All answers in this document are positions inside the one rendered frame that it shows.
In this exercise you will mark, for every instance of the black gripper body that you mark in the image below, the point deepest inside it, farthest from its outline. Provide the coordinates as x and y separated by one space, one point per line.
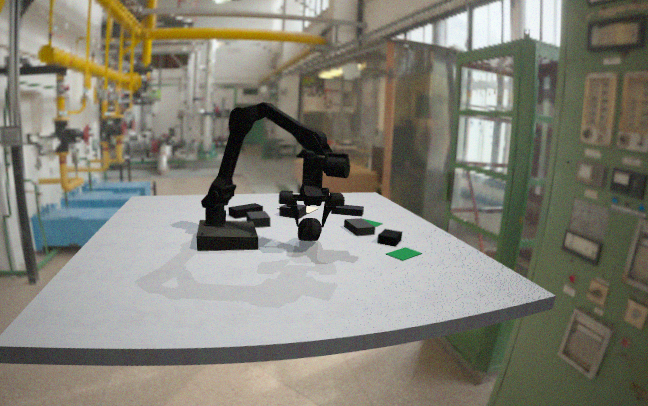
287 197

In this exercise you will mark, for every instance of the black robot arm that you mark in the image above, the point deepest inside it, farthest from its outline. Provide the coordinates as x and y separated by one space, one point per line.
240 123

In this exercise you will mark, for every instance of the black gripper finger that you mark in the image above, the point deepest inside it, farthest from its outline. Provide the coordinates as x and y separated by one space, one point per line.
326 212
295 212

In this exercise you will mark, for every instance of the flat green rectangular card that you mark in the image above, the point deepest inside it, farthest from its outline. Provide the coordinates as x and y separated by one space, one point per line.
403 254

